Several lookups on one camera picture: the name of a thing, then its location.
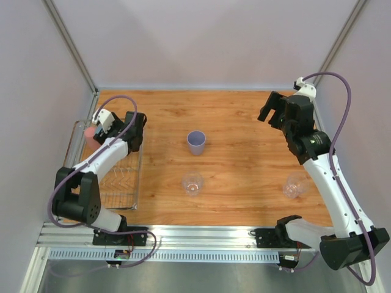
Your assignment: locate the pink plastic cup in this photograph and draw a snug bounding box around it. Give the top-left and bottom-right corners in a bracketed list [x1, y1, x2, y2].
[84, 126, 101, 151]

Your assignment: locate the purple plastic cup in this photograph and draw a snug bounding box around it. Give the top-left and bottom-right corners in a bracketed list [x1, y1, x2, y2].
[187, 130, 206, 156]

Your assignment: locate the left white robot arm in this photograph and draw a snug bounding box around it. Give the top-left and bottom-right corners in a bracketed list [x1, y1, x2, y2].
[48, 109, 147, 245]

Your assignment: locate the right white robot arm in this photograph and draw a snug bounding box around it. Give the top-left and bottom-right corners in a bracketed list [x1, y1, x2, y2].
[258, 92, 390, 270]

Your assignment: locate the clear glass cup right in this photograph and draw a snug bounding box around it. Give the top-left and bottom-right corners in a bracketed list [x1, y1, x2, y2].
[282, 172, 310, 198]

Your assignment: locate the clear glass cup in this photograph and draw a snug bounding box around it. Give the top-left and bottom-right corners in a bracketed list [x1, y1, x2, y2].
[181, 171, 203, 196]
[282, 172, 310, 198]

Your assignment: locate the clear glass cup centre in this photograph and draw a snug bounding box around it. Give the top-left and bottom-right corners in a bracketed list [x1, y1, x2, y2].
[181, 171, 203, 196]

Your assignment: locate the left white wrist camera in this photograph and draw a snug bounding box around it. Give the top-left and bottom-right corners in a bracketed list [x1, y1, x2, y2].
[92, 109, 115, 134]

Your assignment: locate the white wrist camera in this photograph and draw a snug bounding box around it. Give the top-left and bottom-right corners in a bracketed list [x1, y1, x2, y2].
[92, 109, 115, 134]
[293, 77, 316, 102]

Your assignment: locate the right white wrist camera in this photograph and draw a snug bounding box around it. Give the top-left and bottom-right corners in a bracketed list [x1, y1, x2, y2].
[293, 77, 316, 102]

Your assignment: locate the wire dish rack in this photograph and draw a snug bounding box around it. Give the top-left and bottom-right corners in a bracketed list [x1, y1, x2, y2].
[64, 120, 143, 210]

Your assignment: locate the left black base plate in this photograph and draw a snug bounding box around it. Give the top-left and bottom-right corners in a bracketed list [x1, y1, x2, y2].
[92, 226, 148, 247]

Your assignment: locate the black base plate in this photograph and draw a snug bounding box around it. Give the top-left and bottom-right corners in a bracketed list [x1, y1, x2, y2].
[249, 228, 309, 249]
[92, 226, 148, 247]

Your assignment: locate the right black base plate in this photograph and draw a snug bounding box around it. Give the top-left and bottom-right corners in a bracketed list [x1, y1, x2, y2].
[249, 228, 309, 249]

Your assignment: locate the right aluminium frame post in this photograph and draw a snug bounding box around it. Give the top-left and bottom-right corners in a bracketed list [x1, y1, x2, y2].
[319, 0, 370, 71]

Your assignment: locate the aluminium frame post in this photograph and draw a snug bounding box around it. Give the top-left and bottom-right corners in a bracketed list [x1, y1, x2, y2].
[42, 0, 98, 94]
[319, 0, 370, 71]

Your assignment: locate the aluminium front rail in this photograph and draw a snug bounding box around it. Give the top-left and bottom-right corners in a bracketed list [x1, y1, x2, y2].
[36, 222, 370, 253]

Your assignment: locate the slotted cable duct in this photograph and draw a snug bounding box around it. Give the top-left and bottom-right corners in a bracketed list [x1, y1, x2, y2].
[48, 248, 279, 264]

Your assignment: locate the left aluminium frame post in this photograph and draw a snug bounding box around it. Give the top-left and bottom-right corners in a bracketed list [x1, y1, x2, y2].
[42, 0, 98, 94]

